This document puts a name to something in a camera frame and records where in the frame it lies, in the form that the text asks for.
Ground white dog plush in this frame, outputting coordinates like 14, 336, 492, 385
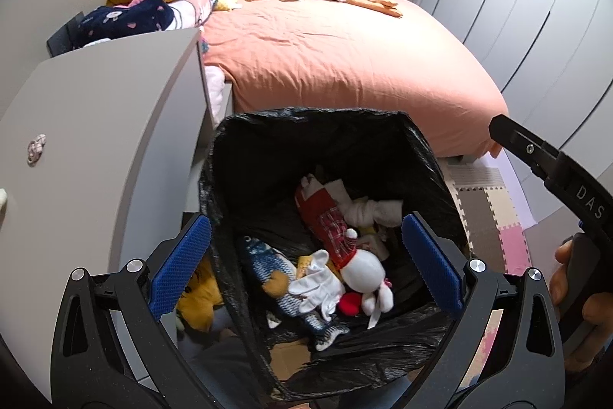
342, 229, 396, 330

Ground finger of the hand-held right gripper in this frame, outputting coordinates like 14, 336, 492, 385
488, 114, 563, 194

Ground white knotted cloth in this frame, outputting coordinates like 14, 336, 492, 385
342, 197, 404, 230

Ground red plaid plush toy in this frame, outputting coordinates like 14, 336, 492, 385
294, 176, 357, 271

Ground white glove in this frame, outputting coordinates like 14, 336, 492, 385
287, 249, 346, 321

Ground grey cabinet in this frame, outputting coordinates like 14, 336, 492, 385
0, 28, 214, 391

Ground black crate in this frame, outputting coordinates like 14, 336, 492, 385
47, 13, 92, 56

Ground trash bin with black bag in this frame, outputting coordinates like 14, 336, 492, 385
198, 107, 472, 400

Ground white wardrobe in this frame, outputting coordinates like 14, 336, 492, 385
414, 0, 613, 218

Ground red ball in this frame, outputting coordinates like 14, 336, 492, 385
338, 292, 362, 316

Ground blue white fish plush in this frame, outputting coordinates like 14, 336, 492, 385
238, 235, 350, 352

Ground person's right hand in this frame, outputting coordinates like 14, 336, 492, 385
550, 240, 613, 372

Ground pale pink cloth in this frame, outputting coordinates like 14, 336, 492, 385
205, 66, 234, 120

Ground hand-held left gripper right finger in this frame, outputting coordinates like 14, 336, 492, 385
401, 212, 566, 409

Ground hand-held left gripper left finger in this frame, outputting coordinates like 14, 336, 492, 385
50, 215, 221, 409

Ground navy patterned blanket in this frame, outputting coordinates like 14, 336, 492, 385
77, 0, 175, 48

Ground bed with orange sheet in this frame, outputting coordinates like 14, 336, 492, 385
201, 0, 509, 158

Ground pink printed blanket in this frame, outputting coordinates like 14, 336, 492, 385
144, 0, 216, 29

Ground orange yellow plush toy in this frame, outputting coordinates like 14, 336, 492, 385
175, 258, 223, 333

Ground pastel foam puzzle mat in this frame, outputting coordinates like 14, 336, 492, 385
445, 157, 532, 276

